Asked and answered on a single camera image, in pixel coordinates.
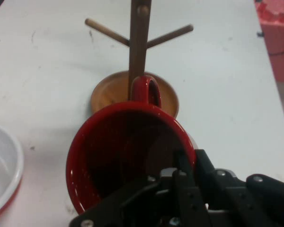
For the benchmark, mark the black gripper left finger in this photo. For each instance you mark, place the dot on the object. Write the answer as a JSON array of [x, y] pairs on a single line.
[[180, 201]]

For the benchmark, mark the wooden mug tree stand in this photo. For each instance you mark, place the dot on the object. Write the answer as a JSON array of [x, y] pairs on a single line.
[[137, 47]]

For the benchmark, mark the red ceramic mug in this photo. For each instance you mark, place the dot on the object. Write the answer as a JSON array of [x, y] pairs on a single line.
[[140, 91]]

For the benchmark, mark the red bowl with white inside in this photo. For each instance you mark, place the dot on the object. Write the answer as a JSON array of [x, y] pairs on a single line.
[[4, 142]]

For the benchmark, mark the black table edge clip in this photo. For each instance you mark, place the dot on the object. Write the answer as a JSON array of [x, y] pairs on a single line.
[[260, 33]]

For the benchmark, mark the red foam block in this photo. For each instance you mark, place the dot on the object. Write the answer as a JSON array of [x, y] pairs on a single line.
[[281, 28]]

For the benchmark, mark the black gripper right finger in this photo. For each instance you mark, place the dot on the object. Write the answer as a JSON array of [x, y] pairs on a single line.
[[251, 203]]

